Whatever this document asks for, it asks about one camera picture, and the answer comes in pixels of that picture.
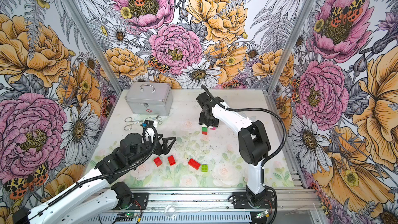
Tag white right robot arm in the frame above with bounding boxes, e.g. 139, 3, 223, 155
196, 93, 271, 207

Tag steel surgical scissors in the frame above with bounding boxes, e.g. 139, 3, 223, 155
124, 116, 162, 123

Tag lime green lego brick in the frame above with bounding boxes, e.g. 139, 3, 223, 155
201, 164, 208, 172

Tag aluminium front rail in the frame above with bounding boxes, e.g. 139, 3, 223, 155
131, 187, 321, 212

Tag aluminium frame post right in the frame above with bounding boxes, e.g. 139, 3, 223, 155
266, 0, 317, 94

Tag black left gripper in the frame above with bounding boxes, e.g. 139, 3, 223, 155
127, 134, 176, 167

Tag steel forceps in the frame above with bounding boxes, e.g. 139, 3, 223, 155
124, 118, 158, 131

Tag aluminium frame post left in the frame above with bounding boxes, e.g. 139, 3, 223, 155
62, 0, 123, 95

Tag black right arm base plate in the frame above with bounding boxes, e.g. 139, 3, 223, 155
232, 190, 277, 209

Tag silver metal case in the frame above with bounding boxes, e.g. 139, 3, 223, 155
125, 82, 173, 116

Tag aluminium frame post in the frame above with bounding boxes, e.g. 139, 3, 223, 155
62, 0, 123, 95
266, 0, 317, 94

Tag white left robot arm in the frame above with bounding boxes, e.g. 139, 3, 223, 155
13, 120, 177, 224

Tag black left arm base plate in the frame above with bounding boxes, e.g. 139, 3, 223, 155
117, 192, 149, 210

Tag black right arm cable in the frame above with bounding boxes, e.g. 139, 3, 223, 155
200, 84, 287, 167

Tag long red lego brick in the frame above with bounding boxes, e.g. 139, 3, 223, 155
188, 159, 201, 170

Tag small red lego brick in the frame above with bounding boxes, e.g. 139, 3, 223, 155
153, 157, 163, 167

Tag red square lego brick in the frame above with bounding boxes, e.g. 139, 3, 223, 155
167, 155, 176, 166

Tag white vented cable duct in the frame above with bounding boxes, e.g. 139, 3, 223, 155
85, 212, 252, 224

